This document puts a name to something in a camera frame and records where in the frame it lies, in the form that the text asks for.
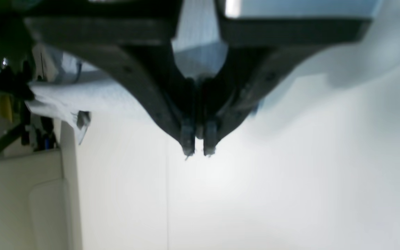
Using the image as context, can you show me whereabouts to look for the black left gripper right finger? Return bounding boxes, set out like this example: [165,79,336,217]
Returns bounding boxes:
[200,19,372,156]

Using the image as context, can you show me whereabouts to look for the grey T-shirt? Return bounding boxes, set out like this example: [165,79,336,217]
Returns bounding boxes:
[25,0,226,142]

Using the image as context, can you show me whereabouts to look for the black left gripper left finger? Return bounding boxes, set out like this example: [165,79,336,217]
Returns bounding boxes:
[23,17,195,156]

